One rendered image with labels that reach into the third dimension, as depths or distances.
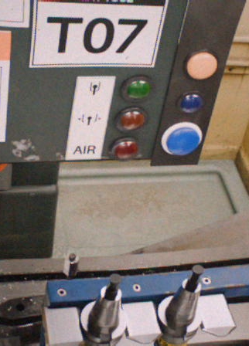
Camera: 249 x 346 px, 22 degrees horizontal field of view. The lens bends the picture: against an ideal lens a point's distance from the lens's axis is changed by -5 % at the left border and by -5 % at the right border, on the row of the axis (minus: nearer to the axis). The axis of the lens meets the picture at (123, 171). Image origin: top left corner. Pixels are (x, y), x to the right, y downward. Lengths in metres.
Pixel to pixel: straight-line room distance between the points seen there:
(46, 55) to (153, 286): 0.51
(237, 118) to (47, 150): 1.52
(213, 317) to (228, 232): 0.79
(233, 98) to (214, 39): 1.47
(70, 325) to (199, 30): 0.50
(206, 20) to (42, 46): 0.13
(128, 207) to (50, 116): 1.43
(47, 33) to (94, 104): 0.08
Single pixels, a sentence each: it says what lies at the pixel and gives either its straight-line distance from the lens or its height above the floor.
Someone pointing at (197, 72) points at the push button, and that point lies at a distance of 0.51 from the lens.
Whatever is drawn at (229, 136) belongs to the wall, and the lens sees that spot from 2.08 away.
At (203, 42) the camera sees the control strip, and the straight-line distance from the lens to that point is 0.51.
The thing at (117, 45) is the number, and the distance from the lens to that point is 0.49.
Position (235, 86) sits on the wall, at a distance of 1.95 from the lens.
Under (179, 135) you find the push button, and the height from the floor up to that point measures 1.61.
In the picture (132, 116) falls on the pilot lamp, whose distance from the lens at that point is 0.53.
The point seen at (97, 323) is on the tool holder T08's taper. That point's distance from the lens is 0.86.
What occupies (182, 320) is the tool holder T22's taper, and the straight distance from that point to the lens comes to 0.88.
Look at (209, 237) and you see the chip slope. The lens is 1.70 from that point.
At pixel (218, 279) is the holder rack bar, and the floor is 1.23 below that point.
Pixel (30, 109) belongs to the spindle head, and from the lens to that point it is 0.51.
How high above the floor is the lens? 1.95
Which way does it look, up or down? 42 degrees down
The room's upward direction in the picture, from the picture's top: 12 degrees clockwise
